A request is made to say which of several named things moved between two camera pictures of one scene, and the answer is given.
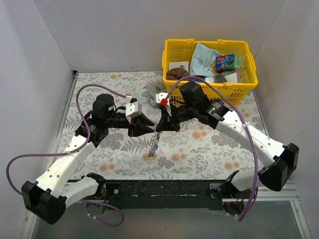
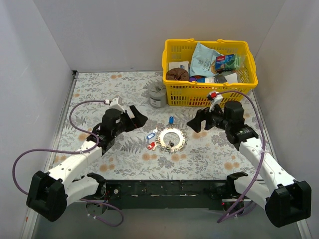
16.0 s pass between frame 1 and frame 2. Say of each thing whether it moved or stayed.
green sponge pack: stayed
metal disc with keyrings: moved
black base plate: stayed
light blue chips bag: stayed
